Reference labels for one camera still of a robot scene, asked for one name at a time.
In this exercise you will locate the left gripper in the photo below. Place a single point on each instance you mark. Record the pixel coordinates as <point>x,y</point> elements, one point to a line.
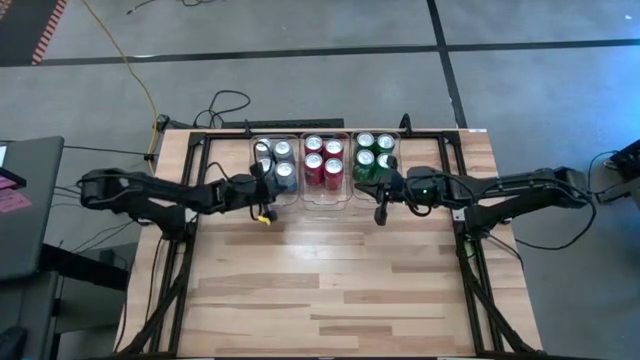
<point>250,192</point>

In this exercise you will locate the grey side table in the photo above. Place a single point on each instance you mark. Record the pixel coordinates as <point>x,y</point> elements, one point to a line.
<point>35,225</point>

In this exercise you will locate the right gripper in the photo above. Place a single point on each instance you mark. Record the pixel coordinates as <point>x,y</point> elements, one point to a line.
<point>396,187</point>

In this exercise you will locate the black phone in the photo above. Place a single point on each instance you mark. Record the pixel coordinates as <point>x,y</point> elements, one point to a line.
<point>10,177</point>

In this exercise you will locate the black mat orange striped edge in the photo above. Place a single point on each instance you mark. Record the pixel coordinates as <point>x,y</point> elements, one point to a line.
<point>20,30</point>

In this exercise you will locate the red soda can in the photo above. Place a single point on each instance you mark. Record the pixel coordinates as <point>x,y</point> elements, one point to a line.
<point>333,167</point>
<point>313,143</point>
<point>333,147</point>
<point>313,161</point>

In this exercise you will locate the long black bar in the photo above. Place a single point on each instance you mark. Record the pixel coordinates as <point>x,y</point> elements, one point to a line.
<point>300,123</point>

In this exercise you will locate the grey metal bracket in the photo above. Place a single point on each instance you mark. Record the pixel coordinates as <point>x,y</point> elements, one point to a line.
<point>620,190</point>

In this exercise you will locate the dark grey cabinet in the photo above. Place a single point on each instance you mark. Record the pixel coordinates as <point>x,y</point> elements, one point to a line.
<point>30,310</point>

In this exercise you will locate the black aluminium table frame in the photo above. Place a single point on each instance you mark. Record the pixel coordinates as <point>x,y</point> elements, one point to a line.
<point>187,262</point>

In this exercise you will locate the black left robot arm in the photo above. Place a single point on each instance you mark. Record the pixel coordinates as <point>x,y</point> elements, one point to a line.
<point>150,192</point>

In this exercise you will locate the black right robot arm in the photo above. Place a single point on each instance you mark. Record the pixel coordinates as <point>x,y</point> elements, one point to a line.
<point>500,182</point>

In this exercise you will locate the pink sticky note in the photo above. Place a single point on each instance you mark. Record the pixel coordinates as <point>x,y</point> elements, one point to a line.
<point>12,202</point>

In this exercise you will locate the clear plastic bin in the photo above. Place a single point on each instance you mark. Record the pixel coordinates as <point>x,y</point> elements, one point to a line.
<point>325,200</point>
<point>365,200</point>
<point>290,199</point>

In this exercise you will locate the yellow tag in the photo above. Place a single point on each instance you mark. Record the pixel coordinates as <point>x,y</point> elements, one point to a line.
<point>263,219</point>

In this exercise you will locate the black device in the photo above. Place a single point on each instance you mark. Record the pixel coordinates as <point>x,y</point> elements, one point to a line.
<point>627,160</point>

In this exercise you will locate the green soda can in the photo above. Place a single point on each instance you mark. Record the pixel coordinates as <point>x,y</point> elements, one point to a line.
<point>365,140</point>
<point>365,158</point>
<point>385,142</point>
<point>384,160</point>

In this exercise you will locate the black plug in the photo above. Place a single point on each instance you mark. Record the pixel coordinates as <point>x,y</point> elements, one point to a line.
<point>162,122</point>

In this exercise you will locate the black clamp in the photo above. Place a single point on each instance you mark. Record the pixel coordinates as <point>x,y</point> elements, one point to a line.
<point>406,125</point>

